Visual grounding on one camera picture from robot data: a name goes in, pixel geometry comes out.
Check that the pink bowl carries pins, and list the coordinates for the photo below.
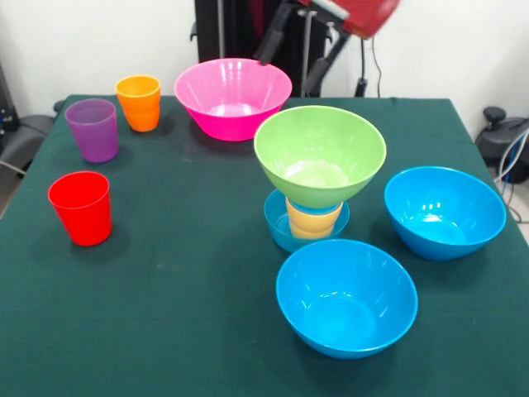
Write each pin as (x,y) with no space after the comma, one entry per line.
(219,95)

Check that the yellow cup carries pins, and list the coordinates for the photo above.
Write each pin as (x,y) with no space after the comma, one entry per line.
(312,225)

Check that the red cup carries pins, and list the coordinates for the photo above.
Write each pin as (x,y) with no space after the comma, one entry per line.
(82,215)

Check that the purple cup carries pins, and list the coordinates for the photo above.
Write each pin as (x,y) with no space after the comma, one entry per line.
(93,136)

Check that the blue cup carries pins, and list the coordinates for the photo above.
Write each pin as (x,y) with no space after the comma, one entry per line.
(316,211)

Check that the orange cup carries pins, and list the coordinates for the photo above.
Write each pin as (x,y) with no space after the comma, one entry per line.
(140,107)

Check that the black chair base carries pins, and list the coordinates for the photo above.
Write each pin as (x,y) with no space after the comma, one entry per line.
(496,140)

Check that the small blue bowl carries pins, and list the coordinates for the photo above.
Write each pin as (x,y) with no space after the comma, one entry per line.
(274,231)

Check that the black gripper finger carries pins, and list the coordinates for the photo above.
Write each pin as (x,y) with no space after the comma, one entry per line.
(324,68)
(273,39)

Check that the dark green tablecloth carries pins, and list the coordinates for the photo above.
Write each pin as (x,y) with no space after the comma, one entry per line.
(165,310)

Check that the green bowl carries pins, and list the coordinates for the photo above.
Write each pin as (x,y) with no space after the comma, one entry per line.
(318,144)

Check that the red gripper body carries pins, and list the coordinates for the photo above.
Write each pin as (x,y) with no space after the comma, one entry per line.
(368,16)

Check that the large blue bowl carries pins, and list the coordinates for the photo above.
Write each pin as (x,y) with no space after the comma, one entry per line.
(347,314)
(446,219)

